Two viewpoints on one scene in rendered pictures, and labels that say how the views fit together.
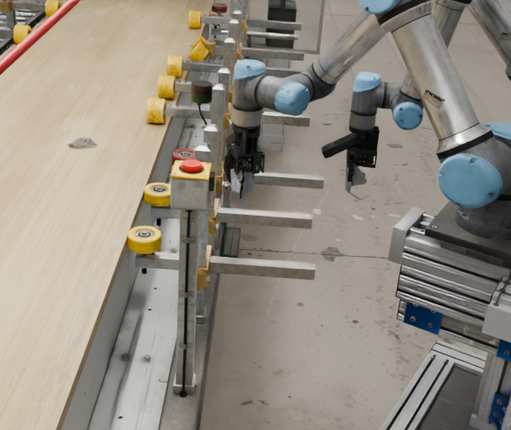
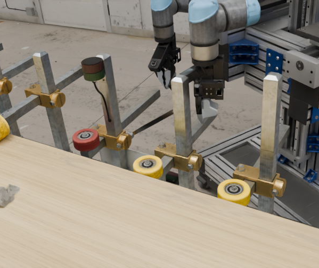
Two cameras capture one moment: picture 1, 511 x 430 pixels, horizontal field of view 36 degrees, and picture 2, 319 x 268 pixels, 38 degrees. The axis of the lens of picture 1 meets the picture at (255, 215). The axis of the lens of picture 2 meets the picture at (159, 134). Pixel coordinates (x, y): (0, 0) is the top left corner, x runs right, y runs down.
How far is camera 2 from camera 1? 1.68 m
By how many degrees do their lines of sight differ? 48
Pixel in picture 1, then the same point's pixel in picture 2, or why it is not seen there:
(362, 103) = (169, 16)
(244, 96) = (215, 30)
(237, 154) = (220, 83)
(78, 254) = (256, 241)
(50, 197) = (117, 242)
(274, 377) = not seen: hidden behind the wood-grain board
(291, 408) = not seen: hidden behind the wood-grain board
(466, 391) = (242, 160)
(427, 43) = not seen: outside the picture
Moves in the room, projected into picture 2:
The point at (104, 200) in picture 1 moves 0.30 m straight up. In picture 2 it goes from (148, 203) to (135, 94)
